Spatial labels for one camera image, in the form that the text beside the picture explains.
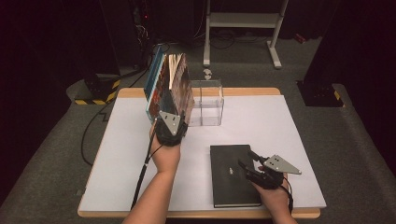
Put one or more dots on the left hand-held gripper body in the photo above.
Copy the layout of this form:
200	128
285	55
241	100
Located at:
169	130

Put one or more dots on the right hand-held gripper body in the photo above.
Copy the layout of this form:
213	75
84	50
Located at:
269	174

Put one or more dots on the black notebook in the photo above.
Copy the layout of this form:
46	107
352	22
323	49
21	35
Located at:
230	180

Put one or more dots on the light blue green picture book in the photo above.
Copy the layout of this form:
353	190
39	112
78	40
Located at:
159	90

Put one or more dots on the purple paperback book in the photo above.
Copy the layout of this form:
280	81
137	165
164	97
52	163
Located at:
183	90

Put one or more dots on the clear acrylic book rack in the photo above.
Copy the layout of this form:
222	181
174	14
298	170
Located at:
208	105

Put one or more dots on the dark blue picture book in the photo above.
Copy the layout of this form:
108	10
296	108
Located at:
153	77

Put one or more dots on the person's right hand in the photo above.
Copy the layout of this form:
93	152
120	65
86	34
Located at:
274	199

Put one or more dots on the person's left hand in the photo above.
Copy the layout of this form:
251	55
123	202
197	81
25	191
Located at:
168	157

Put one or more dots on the white table mat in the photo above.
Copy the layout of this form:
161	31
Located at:
124	149

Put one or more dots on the small white floor object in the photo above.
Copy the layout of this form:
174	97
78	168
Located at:
207	74

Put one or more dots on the black yellow striped stand base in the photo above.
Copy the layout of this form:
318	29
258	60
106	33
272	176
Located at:
320	95
98	90

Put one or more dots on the dark equipment tower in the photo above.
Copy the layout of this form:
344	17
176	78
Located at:
143	28

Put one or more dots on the small red floor object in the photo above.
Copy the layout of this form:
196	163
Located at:
300	38

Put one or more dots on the white metal stand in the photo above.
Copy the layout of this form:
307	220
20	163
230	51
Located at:
244	20

